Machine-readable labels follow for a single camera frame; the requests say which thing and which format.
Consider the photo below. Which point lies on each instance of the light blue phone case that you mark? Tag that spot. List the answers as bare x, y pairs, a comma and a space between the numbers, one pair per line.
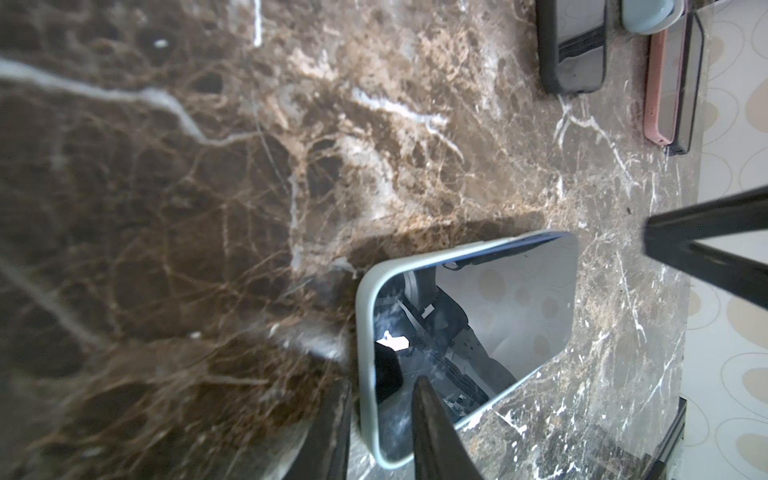
363, 312

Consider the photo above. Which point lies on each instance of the black phone case horizontal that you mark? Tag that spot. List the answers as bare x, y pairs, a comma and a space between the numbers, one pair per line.
688, 95

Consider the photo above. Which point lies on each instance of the black phone case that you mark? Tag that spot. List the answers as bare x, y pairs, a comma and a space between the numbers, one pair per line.
572, 45

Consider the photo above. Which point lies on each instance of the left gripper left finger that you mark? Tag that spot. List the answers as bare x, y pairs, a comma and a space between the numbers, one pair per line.
325, 451

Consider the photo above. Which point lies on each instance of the pink phone case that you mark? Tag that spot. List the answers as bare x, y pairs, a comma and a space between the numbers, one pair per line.
663, 84

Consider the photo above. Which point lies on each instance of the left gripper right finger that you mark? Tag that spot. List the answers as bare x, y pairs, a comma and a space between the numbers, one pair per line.
438, 451

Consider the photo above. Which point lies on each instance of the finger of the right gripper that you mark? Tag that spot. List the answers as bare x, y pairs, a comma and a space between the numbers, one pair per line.
675, 239

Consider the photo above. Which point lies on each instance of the small white blue box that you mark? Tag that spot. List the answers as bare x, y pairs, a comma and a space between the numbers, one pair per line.
648, 17

